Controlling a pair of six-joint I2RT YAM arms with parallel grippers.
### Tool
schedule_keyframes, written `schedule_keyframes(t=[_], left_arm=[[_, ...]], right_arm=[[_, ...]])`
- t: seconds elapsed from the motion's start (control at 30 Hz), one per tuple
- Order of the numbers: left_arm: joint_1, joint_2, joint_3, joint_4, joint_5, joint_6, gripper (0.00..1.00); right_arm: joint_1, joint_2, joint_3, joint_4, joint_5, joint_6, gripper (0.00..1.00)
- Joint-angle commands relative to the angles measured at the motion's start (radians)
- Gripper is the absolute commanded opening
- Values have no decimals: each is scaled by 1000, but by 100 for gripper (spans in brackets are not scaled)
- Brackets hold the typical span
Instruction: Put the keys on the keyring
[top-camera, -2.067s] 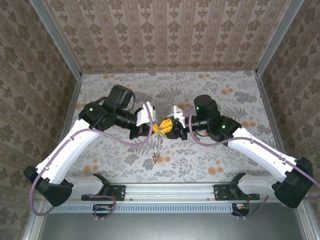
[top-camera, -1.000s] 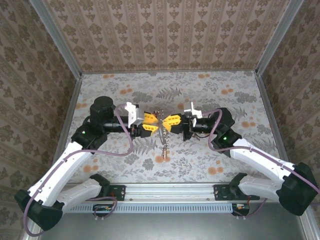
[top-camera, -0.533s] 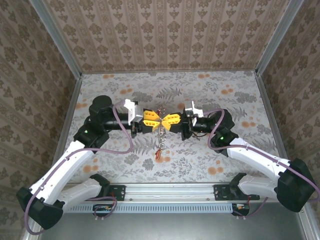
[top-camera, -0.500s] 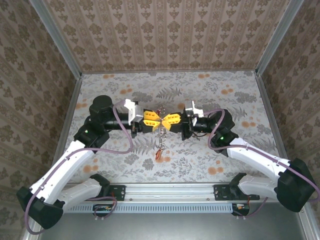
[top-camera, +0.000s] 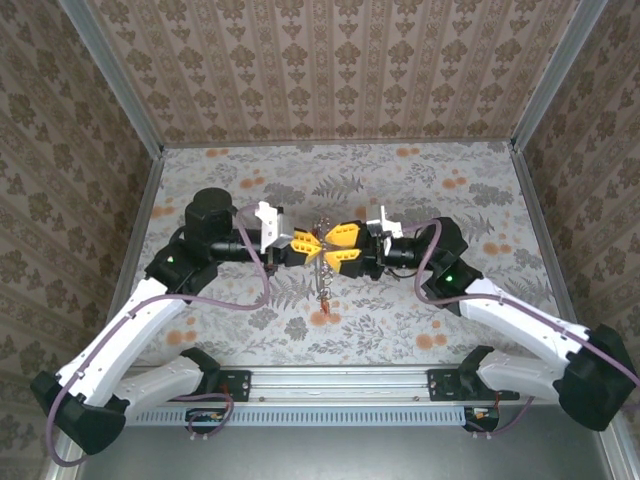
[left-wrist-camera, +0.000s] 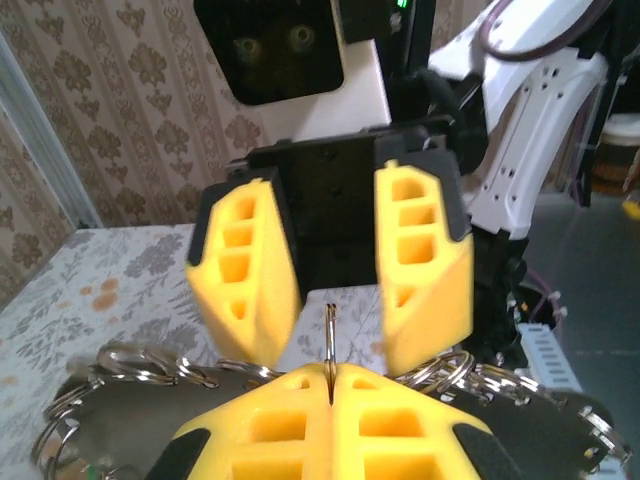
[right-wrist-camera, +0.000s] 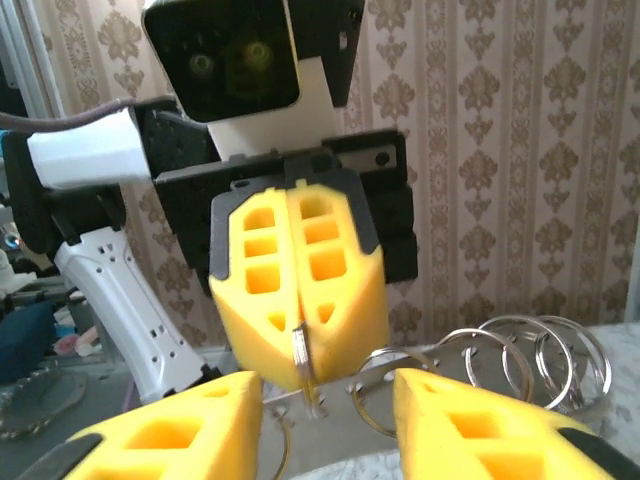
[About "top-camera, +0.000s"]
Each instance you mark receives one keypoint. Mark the metal keyring with red keys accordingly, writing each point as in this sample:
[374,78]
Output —
[325,307]

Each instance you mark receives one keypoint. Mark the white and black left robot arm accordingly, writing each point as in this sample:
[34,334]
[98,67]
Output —
[125,330]

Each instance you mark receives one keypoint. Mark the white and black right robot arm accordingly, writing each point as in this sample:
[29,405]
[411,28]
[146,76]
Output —
[525,320]

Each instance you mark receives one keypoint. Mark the floral patterned table cover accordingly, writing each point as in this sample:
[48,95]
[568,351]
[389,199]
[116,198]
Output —
[300,170]

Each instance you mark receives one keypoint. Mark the grey metal sheet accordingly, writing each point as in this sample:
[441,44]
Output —
[340,455]

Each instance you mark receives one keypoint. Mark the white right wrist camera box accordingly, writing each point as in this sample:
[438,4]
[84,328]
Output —
[385,225]

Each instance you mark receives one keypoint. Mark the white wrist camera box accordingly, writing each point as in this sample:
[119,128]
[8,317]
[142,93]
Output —
[385,225]
[267,225]

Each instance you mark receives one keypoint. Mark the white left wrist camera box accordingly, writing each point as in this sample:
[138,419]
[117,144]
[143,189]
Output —
[267,225]

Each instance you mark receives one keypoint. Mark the aluminium table side rail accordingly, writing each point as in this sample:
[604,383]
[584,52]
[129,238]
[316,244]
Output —
[146,192]
[537,215]

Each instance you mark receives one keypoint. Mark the aluminium table back rail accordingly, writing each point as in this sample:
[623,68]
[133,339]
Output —
[340,144]

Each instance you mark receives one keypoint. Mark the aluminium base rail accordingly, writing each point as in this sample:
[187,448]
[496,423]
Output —
[340,382]

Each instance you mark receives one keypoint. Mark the aluminium frame post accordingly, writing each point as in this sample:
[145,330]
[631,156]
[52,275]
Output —
[117,80]
[556,75]

